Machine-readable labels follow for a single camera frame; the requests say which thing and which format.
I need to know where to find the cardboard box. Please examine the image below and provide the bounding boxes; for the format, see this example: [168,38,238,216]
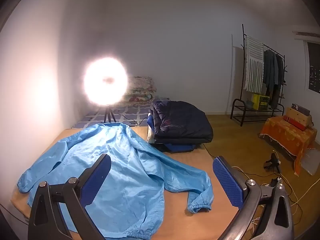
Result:
[285,107,312,127]

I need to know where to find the black clothes rack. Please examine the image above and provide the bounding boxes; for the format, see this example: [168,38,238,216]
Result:
[230,24,288,127]

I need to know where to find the power strip with plugs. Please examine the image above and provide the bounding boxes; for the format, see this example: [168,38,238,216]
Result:
[261,177,283,188]

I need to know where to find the clear plastic sheet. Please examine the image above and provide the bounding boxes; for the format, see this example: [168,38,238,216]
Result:
[301,147,320,175]

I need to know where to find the blue patterned bed sheet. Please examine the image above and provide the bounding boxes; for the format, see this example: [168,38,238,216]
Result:
[71,97,170,130]

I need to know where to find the red box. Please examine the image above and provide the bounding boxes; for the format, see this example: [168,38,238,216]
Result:
[283,116,307,131]

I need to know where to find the yellow box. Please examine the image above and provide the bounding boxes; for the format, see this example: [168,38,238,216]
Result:
[251,93,270,110]

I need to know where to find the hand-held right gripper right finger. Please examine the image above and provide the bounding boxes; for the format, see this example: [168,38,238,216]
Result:
[212,156,294,240]

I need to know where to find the dark navy padded jacket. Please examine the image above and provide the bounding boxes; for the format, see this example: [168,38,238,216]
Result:
[149,100,214,144]

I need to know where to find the white cable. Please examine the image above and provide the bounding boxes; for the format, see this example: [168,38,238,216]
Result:
[231,165,316,230]

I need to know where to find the black tripod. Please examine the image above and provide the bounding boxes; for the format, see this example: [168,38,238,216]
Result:
[103,104,117,123]

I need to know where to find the orange tablecloth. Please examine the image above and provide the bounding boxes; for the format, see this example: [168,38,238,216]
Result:
[259,116,317,177]

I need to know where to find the dark patterned box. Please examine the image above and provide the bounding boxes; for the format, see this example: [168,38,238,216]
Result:
[291,103,310,115]

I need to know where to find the light blue jacket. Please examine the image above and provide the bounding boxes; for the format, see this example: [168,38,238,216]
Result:
[17,122,215,238]

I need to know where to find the striped white towel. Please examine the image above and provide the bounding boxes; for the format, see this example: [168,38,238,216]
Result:
[244,35,265,93]

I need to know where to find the black device on floor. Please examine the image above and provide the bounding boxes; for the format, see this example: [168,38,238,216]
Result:
[263,154,281,170]

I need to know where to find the black ring light cable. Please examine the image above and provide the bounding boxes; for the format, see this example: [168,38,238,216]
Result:
[121,116,150,127]

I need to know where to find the hanging dark clothes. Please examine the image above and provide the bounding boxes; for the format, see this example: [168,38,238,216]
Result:
[262,49,286,108]

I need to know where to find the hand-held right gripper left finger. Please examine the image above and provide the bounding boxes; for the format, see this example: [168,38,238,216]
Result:
[28,154,112,240]

